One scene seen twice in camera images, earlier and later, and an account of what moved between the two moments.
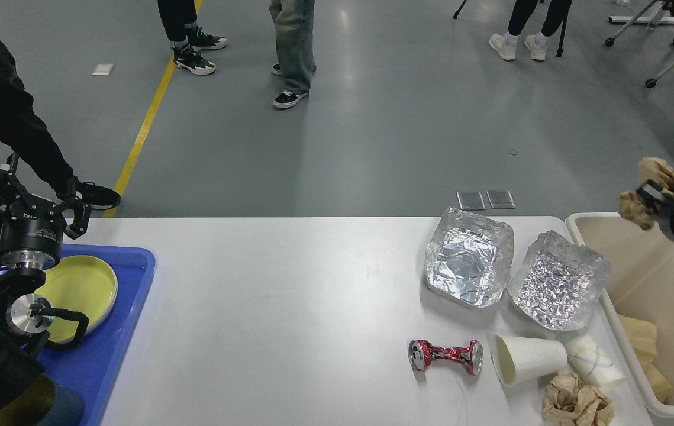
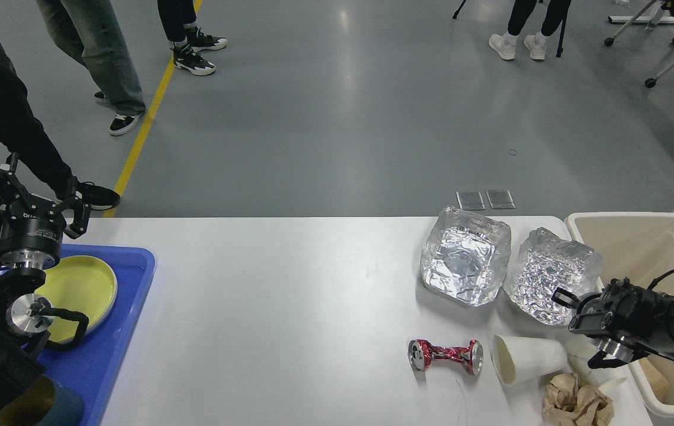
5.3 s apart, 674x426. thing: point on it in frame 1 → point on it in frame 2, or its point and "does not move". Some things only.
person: x=294 y=21 → x=89 y=31
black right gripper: x=652 y=194 → x=610 y=318
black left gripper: x=31 y=238 does not move
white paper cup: x=518 y=360 does not move
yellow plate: x=83 y=284 does not move
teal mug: x=45 y=403 does not move
